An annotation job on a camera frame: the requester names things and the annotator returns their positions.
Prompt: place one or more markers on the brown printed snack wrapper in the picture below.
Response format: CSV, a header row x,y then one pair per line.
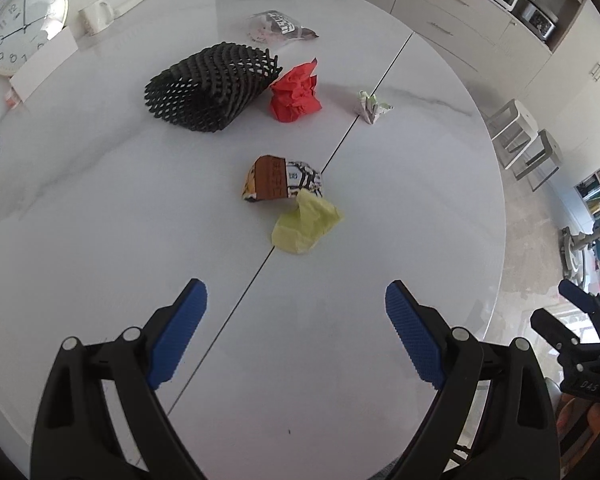
x,y
270,177

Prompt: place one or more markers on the grey round floor device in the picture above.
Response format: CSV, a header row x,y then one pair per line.
x,y
574,255

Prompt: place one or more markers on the clear and dark snack wrapper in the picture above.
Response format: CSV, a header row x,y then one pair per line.
x,y
280,25

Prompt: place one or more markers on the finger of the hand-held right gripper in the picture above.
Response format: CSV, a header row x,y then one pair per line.
x,y
552,327
597,312

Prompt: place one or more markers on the round white wall clock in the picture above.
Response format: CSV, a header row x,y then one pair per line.
x,y
22,25

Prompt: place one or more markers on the white card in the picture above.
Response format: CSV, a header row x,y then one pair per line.
x,y
45,65

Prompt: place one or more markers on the person's right hand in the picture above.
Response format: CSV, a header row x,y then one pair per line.
x,y
597,417

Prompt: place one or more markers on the white cup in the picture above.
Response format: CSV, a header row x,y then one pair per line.
x,y
96,15

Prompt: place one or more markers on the yellow paper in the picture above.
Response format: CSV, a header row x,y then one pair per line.
x,y
305,225

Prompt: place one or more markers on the black foam net sleeve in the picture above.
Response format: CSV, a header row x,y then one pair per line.
x,y
205,90

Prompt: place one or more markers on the grey stool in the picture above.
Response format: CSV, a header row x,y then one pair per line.
x,y
540,157

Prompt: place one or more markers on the beige cabinet unit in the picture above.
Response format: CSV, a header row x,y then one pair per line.
x,y
565,75

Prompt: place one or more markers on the silver toaster oven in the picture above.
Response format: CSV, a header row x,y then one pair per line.
x,y
539,19

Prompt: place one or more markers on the green and white crumpled paper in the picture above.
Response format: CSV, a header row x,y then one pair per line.
x,y
372,107

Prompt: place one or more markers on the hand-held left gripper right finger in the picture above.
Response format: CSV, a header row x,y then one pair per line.
x,y
415,335

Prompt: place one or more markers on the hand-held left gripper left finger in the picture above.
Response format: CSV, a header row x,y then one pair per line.
x,y
177,335

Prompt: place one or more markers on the white stool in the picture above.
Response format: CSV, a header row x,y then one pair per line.
x,y
512,130

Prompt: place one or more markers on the red crumpled paper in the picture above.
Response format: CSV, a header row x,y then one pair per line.
x,y
295,95

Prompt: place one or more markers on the small pink object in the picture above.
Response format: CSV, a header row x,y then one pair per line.
x,y
13,98

